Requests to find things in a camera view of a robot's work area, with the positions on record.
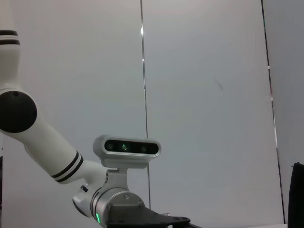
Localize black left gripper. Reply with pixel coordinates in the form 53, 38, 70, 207
104, 204, 191, 228

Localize black food bag orange straps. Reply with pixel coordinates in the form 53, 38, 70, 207
287, 162, 304, 228

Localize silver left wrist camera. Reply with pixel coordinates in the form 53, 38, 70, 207
92, 134, 162, 170

